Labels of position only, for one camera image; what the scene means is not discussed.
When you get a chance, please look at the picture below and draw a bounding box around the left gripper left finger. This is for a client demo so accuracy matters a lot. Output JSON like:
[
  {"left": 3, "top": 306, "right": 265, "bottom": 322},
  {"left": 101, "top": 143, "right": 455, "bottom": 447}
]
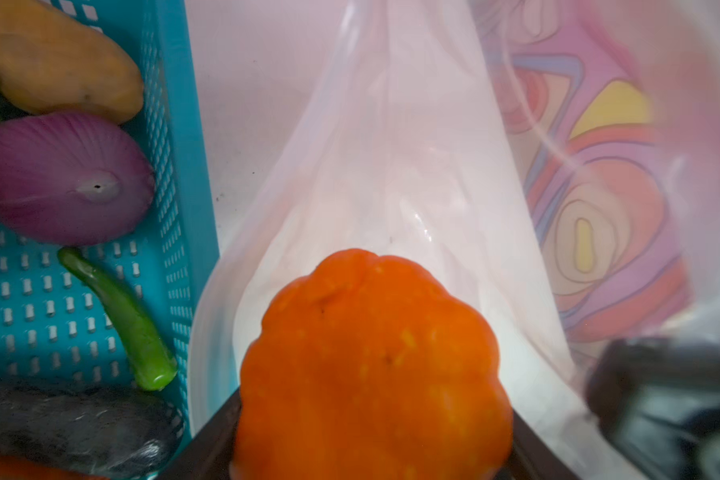
[{"left": 156, "top": 390, "right": 242, "bottom": 480}]

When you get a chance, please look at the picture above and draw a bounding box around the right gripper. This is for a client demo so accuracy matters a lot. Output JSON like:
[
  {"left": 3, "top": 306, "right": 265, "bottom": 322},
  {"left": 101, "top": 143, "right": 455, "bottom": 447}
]
[{"left": 585, "top": 338, "right": 720, "bottom": 479}]

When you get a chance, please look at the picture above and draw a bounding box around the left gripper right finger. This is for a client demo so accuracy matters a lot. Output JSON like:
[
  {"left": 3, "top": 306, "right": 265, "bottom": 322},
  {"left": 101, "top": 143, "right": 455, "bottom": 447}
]
[{"left": 506, "top": 411, "right": 579, "bottom": 480}]

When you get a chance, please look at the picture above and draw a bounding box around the orange pumpkin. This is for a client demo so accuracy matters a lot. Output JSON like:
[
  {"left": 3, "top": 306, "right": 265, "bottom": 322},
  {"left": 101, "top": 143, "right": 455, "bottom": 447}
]
[{"left": 230, "top": 249, "right": 513, "bottom": 479}]

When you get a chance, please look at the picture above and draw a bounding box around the teal plastic basket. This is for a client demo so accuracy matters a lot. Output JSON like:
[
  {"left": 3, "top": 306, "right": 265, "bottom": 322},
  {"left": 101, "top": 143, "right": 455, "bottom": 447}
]
[{"left": 0, "top": 1, "right": 219, "bottom": 479}]

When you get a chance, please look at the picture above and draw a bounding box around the clear zip top bag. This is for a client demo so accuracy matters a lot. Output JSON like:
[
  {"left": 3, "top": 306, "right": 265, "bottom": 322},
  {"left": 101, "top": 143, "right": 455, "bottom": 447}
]
[{"left": 190, "top": 1, "right": 720, "bottom": 479}]

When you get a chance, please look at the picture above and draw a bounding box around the purple onion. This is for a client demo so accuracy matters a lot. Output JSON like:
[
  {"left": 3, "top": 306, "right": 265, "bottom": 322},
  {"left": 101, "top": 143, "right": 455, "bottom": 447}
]
[{"left": 0, "top": 111, "right": 156, "bottom": 246}]

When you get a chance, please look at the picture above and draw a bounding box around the green chili pepper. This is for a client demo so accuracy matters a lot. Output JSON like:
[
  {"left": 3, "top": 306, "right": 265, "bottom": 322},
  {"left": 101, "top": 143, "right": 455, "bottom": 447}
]
[{"left": 57, "top": 247, "right": 178, "bottom": 391}]

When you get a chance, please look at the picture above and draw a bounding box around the orange carrot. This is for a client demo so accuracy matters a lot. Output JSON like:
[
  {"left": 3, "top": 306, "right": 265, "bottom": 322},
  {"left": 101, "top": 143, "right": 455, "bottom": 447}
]
[{"left": 0, "top": 457, "right": 101, "bottom": 480}]

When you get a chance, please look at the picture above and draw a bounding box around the brown potato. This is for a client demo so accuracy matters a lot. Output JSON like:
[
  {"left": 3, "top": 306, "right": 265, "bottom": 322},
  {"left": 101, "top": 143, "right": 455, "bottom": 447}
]
[{"left": 0, "top": 1, "right": 144, "bottom": 124}]

